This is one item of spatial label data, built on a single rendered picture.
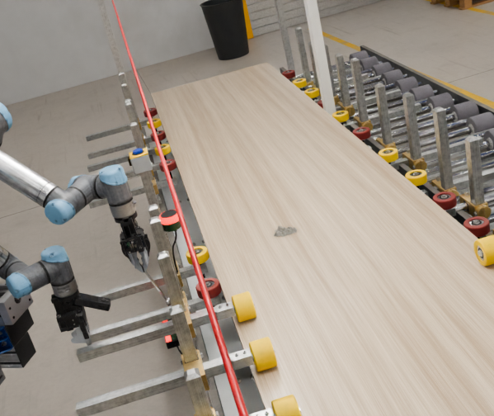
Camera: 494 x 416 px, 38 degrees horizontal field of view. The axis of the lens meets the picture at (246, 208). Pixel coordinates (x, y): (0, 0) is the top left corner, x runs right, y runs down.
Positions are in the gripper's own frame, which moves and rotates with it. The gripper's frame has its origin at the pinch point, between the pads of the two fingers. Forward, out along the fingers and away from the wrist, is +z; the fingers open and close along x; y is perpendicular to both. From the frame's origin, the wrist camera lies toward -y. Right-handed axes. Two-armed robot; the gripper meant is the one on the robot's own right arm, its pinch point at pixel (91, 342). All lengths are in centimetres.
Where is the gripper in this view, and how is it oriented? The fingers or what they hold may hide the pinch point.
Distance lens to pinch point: 244.3
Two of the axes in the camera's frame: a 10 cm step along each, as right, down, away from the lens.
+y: -9.6, 2.5, -1.1
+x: 2.0, 3.7, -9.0
